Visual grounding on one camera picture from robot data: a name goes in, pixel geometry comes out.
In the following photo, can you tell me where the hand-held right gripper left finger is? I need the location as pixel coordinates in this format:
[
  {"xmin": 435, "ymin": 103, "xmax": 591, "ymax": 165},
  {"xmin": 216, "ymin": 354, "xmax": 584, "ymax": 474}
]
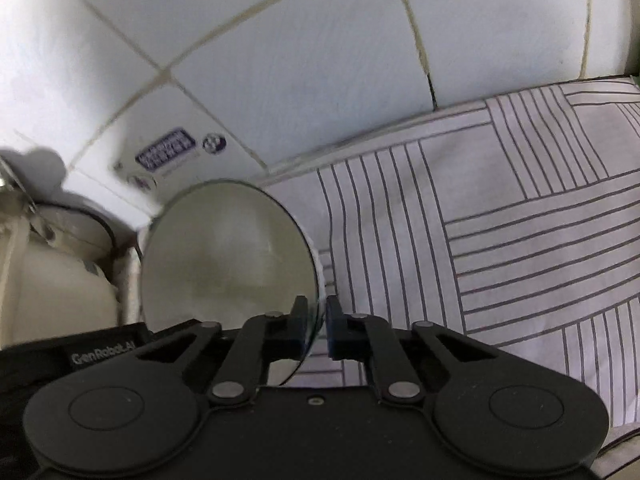
[{"xmin": 137, "ymin": 296, "xmax": 307, "ymax": 406}]

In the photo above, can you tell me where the white rice cooker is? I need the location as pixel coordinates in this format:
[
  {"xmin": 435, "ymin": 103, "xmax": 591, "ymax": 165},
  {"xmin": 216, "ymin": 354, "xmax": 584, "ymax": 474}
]
[{"xmin": 0, "ymin": 200, "xmax": 151, "ymax": 351}]

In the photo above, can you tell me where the blue wall sticker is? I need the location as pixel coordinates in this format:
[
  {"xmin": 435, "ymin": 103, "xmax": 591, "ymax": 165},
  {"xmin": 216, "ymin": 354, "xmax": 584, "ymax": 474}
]
[{"xmin": 135, "ymin": 127, "xmax": 198, "ymax": 173}]

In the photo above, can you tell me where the black power cable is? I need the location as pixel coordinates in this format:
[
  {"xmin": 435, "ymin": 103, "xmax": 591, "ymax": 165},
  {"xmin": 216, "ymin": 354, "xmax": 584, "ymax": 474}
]
[{"xmin": 95, "ymin": 217, "xmax": 141, "ymax": 261}]

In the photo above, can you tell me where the metal kitchen utensil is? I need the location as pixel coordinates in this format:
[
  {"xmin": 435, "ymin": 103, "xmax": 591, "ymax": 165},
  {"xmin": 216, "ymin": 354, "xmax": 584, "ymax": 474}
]
[{"xmin": 0, "ymin": 157, "xmax": 57, "ymax": 242}]

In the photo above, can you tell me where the small white bowl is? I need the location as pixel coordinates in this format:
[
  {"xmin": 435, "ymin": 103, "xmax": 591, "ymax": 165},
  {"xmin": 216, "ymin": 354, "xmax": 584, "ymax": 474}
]
[{"xmin": 139, "ymin": 179, "xmax": 327, "ymax": 387}]

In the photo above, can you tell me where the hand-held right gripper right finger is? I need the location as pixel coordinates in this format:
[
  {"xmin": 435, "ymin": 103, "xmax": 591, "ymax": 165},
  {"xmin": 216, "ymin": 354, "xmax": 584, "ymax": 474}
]
[{"xmin": 326, "ymin": 296, "xmax": 501, "ymax": 406}]

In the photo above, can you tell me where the striped table cloth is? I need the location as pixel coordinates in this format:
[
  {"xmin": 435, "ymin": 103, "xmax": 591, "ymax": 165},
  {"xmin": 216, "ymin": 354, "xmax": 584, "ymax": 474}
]
[{"xmin": 260, "ymin": 77, "xmax": 640, "ymax": 431}]

